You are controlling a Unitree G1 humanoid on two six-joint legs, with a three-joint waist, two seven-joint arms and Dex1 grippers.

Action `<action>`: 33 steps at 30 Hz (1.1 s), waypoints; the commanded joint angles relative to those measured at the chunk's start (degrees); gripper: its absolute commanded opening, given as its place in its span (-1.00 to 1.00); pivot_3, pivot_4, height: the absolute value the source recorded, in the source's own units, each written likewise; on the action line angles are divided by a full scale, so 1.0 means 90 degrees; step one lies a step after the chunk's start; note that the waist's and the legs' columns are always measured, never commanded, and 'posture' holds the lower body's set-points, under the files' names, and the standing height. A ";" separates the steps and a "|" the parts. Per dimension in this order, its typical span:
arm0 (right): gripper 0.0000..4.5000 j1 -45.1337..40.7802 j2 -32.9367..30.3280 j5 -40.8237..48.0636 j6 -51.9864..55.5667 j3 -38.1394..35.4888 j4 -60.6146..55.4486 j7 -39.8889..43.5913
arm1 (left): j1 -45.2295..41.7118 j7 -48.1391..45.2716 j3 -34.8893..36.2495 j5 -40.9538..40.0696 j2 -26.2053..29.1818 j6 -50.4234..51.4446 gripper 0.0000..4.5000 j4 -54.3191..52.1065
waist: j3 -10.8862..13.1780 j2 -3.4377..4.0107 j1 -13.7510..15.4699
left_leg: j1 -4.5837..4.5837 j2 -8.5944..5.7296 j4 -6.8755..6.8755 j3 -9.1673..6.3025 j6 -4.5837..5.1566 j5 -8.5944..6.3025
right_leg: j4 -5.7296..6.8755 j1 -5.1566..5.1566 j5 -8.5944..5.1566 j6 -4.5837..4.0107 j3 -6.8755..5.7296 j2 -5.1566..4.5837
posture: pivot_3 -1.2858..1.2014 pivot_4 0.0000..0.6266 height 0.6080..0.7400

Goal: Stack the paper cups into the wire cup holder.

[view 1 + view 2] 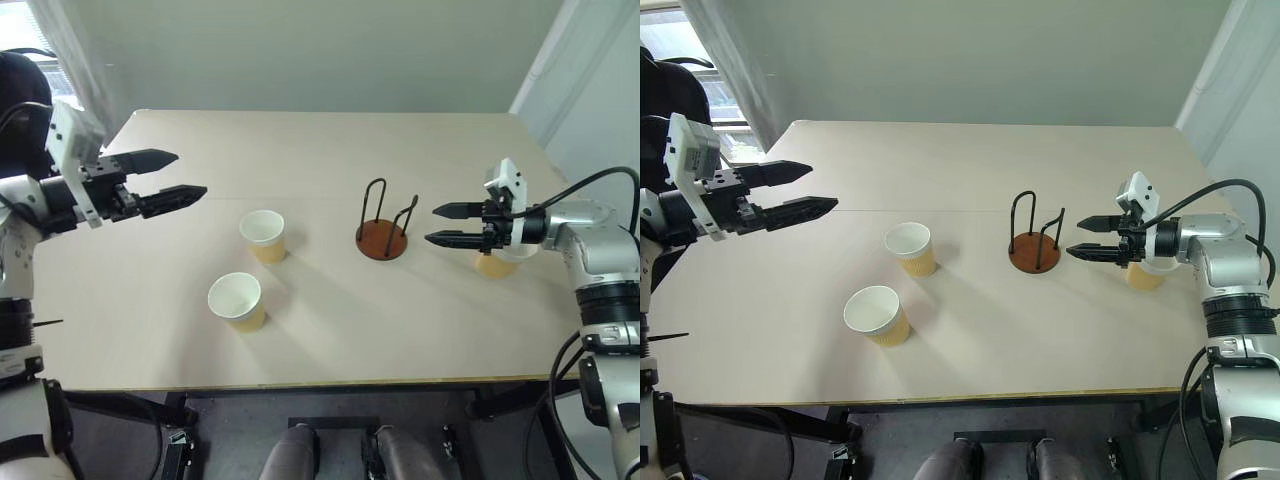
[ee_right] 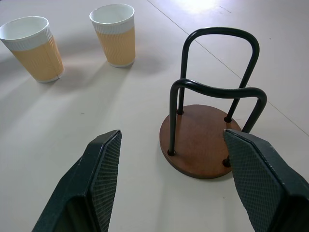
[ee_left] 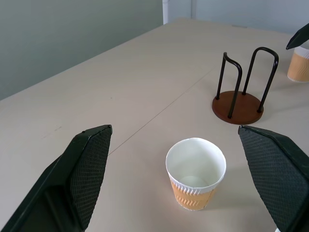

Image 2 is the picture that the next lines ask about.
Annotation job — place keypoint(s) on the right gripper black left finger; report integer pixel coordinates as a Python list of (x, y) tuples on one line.
[(96, 183)]

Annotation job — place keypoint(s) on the orange white ribbed paper cup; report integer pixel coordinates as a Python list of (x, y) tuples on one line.
[(36, 58), (116, 43)]

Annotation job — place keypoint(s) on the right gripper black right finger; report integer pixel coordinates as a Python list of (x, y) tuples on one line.
[(263, 183)]

